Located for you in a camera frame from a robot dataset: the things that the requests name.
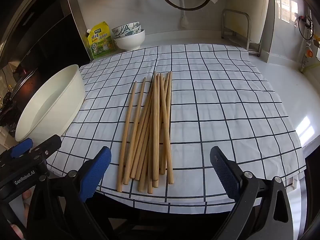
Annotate yellow seasoning pouch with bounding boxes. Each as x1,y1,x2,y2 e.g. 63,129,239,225
86,21,116,60

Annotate white black checkered cloth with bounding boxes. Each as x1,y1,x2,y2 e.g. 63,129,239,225
46,44,307,214

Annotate person's left hand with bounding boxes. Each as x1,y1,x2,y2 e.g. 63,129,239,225
10,189,33,240

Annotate large white basin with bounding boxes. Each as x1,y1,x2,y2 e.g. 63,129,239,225
14,64,87,142

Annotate blue patterned bowl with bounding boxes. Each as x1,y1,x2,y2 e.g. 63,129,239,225
113,25,142,39
111,22,141,36

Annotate white cutting board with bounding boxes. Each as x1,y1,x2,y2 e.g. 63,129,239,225
250,0,275,44

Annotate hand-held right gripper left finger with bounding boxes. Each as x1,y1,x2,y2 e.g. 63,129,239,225
26,146,112,240

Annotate white bowl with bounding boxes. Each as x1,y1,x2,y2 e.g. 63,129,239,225
114,29,145,50

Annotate white hanging ladle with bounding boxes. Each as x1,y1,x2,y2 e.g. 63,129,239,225
179,0,190,29

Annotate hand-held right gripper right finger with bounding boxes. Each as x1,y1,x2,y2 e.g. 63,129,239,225
209,146,297,240

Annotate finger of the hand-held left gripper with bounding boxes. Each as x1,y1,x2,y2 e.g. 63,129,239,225
30,134,62,161
0,138,33,165

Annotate black wall device with cable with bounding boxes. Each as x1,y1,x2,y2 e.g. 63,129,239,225
297,9,315,40

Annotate red-brown cooking pot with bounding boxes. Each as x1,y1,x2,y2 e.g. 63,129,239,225
0,67,39,130

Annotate metal board rack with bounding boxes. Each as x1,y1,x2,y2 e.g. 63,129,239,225
221,8,262,55

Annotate black range hood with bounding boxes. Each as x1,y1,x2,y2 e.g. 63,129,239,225
0,0,90,65

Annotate pile of wooden chopsticks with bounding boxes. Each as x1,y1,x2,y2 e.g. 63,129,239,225
116,71,174,194

